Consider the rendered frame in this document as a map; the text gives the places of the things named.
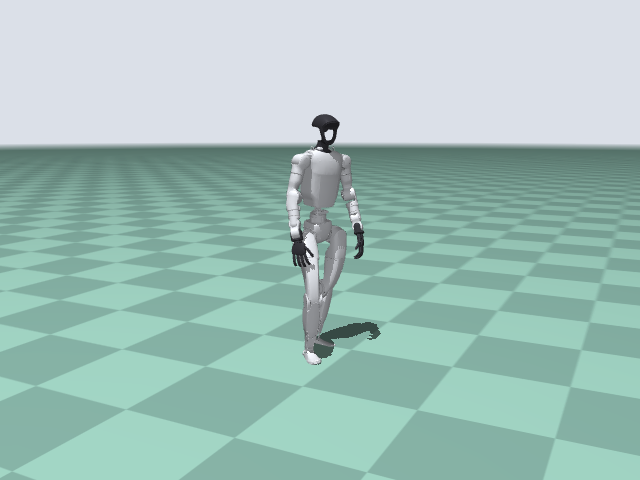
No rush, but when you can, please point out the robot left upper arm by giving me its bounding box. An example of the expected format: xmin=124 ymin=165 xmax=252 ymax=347
xmin=340 ymin=154 xmax=355 ymax=201

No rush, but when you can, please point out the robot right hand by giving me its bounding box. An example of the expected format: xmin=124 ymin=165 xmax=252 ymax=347
xmin=290 ymin=229 xmax=314 ymax=267

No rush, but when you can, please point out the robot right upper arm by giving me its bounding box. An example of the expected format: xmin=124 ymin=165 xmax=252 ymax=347
xmin=286 ymin=153 xmax=312 ymax=204

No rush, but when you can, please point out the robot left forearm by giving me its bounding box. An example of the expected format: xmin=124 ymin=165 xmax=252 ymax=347
xmin=346 ymin=188 xmax=363 ymax=230

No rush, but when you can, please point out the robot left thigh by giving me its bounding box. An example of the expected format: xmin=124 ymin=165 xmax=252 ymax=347
xmin=319 ymin=225 xmax=347 ymax=297

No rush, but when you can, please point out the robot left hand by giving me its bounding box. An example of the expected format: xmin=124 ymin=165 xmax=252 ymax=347
xmin=354 ymin=223 xmax=364 ymax=259

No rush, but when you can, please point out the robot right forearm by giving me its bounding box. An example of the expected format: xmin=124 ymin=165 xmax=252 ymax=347
xmin=286 ymin=190 xmax=301 ymax=239

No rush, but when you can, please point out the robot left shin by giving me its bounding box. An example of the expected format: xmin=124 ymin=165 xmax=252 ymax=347
xmin=315 ymin=289 xmax=333 ymax=340

